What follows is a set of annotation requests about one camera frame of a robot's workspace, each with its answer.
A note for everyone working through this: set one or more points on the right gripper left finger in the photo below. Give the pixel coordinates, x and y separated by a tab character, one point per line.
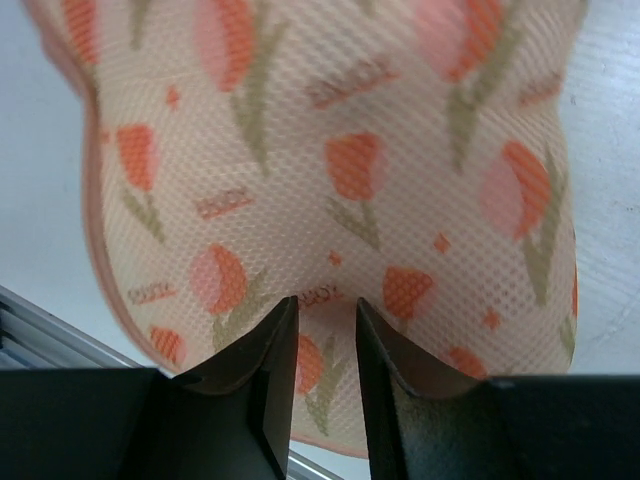
234	411

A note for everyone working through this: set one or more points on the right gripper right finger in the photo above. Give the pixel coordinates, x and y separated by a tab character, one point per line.
423	418

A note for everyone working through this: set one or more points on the floral mesh laundry bag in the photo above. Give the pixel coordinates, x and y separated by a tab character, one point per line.
409	153

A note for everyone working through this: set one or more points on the aluminium front rail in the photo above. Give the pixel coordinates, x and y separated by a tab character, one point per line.
73	408

